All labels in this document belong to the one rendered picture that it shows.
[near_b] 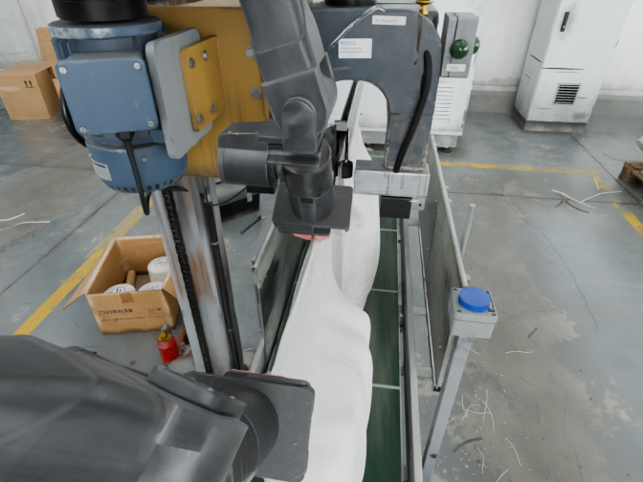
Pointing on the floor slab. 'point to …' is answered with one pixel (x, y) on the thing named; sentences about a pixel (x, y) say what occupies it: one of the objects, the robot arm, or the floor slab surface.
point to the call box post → (445, 403)
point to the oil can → (167, 346)
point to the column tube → (199, 264)
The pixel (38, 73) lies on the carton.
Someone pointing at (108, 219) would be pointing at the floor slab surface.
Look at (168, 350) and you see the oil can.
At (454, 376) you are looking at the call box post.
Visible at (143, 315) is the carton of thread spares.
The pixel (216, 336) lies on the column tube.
